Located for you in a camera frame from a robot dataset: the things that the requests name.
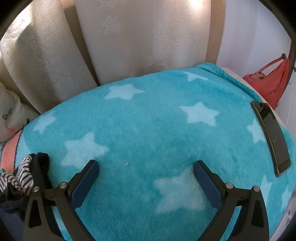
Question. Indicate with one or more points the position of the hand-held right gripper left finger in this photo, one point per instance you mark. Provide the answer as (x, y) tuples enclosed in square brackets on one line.
[(85, 183)]

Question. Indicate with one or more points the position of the white butterfly print pillow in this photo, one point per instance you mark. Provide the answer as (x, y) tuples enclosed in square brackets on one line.
[(11, 109)]

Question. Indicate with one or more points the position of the dark pants with striped cuffs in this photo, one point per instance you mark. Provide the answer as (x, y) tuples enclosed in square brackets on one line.
[(40, 166)]

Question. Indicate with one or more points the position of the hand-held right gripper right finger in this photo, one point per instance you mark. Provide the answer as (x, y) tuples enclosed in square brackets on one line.
[(208, 183)]

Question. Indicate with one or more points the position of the blue star print blanket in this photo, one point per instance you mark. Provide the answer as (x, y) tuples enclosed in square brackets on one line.
[(148, 129)]

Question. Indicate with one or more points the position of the black smartphone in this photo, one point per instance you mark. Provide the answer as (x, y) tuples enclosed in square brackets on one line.
[(272, 134)]

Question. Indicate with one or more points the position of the cream patterned curtain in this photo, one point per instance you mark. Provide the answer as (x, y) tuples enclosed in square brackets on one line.
[(46, 58), (143, 34)]

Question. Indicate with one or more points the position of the red cloth bag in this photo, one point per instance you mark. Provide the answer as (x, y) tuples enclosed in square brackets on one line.
[(275, 81)]

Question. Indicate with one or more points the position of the dark coat rack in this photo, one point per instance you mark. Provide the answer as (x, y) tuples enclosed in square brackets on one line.
[(283, 55)]

